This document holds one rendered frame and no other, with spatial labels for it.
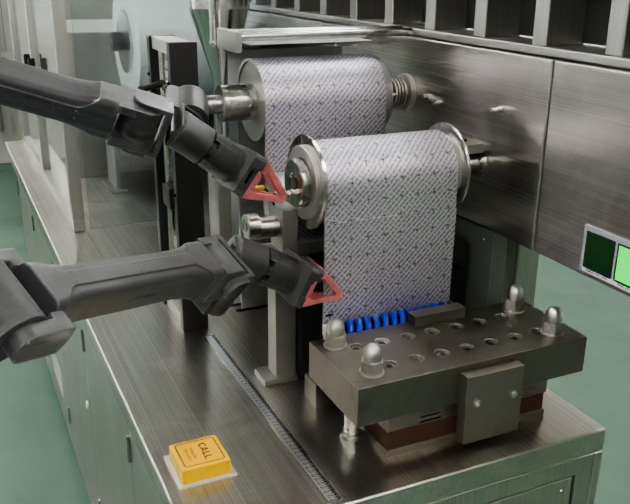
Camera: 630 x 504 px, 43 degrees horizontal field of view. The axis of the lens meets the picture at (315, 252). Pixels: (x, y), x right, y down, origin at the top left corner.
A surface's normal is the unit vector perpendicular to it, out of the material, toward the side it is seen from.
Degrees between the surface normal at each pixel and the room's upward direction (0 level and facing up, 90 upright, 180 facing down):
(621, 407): 0
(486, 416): 90
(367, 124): 92
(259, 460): 0
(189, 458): 0
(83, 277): 39
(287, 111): 92
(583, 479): 90
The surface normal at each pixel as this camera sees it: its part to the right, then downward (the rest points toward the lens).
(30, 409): 0.01, -0.94
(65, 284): 0.63, -0.69
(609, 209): -0.91, 0.14
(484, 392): 0.42, 0.31
